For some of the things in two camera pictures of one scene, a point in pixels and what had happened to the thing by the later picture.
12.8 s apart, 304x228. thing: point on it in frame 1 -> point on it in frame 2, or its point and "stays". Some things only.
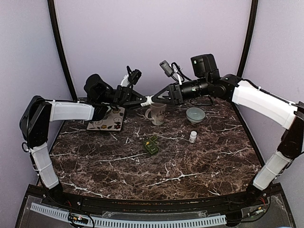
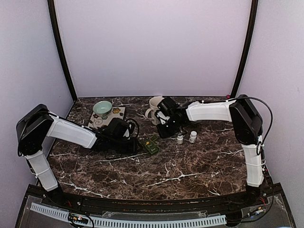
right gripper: (175, 94) -> (163, 134)
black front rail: (237, 203) stays
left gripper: (125, 94) -> (133, 149)
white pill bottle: (148, 101) -> (180, 139)
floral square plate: (113, 120) stays
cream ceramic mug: (157, 113) stays
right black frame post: (251, 22) stays
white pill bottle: (193, 137) stays
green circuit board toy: (150, 145) stays
